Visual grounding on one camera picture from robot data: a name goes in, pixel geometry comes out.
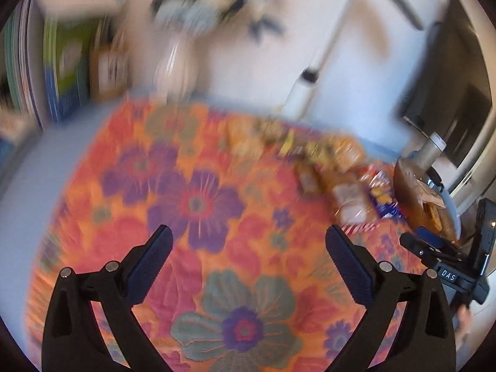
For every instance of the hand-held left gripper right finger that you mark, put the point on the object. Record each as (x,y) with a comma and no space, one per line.
(347,263)

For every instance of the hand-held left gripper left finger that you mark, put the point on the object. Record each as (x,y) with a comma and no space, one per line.
(153,255)

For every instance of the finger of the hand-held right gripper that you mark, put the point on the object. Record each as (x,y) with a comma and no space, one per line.
(412,242)
(430,236)

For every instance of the brown woven basket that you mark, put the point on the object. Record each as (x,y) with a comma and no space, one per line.
(410,193)

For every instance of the blue orange snack bag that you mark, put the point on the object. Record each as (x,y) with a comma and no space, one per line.
(381,197)

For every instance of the row of snack packets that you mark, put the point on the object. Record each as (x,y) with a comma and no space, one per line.
(310,151)

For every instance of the person's right hand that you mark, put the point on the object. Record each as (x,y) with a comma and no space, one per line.
(463,319)

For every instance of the floral orange table cloth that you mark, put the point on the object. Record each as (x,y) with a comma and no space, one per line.
(217,248)

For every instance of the silver monitor stand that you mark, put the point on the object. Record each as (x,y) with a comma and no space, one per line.
(428,151)

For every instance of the black computer monitor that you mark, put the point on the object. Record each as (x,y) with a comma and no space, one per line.
(453,85)

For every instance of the white ribbed vase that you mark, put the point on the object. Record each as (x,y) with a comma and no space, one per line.
(174,71)

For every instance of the white desk lamp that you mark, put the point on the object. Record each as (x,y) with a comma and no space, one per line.
(310,81)

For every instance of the brown cardboard pen holder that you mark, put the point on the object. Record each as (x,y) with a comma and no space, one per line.
(110,68)

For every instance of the green and blue box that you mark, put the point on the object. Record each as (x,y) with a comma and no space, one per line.
(66,69)

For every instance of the stack of books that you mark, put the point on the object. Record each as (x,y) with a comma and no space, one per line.
(21,58)

